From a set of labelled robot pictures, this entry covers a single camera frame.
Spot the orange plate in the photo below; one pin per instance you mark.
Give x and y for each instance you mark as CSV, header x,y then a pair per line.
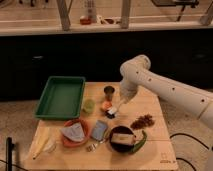
x,y
67,142

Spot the orange peach fruit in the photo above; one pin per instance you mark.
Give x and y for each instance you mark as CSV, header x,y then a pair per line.
x,y
106,105

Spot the green chili pepper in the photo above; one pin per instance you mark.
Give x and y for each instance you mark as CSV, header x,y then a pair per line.
x,y
139,145

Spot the silver fork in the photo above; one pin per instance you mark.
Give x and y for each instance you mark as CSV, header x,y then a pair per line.
x,y
94,146

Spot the tan block in bowl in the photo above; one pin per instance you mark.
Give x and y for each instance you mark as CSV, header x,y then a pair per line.
x,y
124,139

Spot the yellow banana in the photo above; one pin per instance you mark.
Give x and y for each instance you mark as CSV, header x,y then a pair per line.
x,y
42,140

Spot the blue sponge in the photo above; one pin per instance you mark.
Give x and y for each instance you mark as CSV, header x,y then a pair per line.
x,y
98,130

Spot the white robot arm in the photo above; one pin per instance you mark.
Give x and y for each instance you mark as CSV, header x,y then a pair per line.
x,y
136,72

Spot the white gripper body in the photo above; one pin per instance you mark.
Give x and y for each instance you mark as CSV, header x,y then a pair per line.
x,y
128,90

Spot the grey blue cloth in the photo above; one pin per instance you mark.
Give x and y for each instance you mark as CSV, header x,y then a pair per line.
x,y
74,132

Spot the red object on shelf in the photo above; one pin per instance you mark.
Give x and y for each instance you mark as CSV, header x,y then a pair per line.
x,y
84,20

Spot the metal cup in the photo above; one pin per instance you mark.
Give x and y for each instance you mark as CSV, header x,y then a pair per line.
x,y
109,91

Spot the green plastic cup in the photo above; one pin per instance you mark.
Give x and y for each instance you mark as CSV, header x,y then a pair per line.
x,y
88,106

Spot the black stand left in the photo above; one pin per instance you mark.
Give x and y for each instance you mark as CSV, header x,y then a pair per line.
x,y
9,149

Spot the dark brown bowl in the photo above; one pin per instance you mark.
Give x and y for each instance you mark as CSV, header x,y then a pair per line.
x,y
119,147

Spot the black and white brush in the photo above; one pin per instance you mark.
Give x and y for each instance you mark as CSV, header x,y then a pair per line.
x,y
111,112

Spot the green plastic tray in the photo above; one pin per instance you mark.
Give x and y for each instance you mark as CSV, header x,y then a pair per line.
x,y
61,98

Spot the clear glass lid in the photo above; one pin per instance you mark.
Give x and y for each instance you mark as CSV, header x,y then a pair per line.
x,y
50,145

